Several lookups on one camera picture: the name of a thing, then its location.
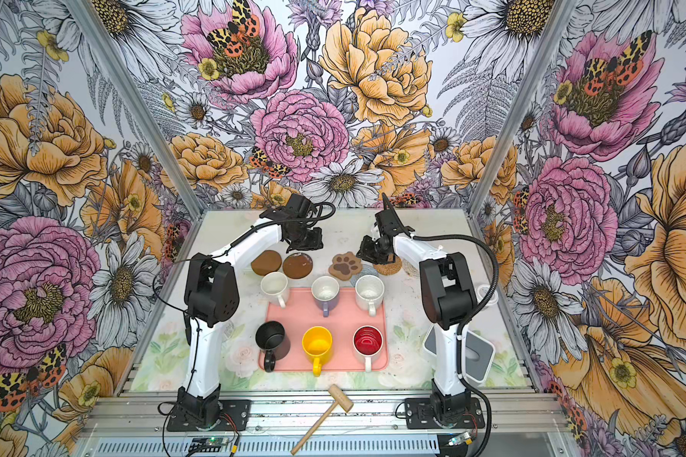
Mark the woven rattan round coaster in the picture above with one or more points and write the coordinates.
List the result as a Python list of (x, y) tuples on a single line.
[(389, 269)]

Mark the black mug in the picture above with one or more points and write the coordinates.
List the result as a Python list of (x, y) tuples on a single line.
[(273, 342)]

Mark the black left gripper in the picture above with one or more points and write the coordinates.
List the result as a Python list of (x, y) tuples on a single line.
[(314, 243)]

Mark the purple mug white inside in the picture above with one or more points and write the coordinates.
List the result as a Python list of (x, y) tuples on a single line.
[(325, 291)]

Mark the yellow mug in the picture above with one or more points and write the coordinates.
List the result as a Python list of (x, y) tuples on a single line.
[(317, 343)]

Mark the plain brown wooden coaster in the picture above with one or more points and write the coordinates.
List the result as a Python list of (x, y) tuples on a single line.
[(266, 263)]

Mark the aluminium right corner post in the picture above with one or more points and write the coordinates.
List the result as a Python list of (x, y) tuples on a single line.
[(547, 47)]

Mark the white speckled mug left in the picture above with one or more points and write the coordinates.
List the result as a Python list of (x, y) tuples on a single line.
[(275, 286)]

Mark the wooden mallet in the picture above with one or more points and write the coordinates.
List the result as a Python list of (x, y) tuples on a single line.
[(340, 399)]

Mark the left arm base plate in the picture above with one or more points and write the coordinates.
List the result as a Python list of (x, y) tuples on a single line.
[(221, 416)]

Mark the aluminium left corner post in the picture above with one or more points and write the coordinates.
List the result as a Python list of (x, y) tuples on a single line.
[(90, 25)]

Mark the pink silicone tray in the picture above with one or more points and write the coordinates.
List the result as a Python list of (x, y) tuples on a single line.
[(302, 314)]

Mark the white grey square container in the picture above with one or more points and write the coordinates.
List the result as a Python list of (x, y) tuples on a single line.
[(480, 357)]

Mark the green circuit board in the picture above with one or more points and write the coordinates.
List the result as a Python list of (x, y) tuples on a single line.
[(209, 444)]

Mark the grey-blue woven round coaster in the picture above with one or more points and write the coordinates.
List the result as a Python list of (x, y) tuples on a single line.
[(366, 271)]

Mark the dark wooden scratched coaster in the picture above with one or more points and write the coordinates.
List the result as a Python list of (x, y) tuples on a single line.
[(298, 265)]

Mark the white speckled mug right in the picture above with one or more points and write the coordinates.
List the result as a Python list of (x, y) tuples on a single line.
[(370, 291)]

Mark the aluminium corner post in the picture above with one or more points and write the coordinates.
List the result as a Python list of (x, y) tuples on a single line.
[(547, 47), (90, 25)]

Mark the white speckled mug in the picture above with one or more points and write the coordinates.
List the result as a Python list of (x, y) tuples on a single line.
[(275, 286), (370, 291)]

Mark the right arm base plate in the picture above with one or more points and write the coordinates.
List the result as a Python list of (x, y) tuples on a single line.
[(423, 414)]

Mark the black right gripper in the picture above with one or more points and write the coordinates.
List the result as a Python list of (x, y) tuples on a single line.
[(367, 254)]

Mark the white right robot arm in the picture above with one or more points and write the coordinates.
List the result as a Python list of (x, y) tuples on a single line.
[(448, 298)]

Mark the white mug red inside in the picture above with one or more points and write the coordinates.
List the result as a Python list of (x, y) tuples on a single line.
[(368, 344)]

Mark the cork paw print coaster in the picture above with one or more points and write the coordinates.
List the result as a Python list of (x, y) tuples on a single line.
[(345, 266)]

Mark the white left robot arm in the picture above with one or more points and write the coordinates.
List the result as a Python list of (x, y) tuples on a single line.
[(212, 296)]

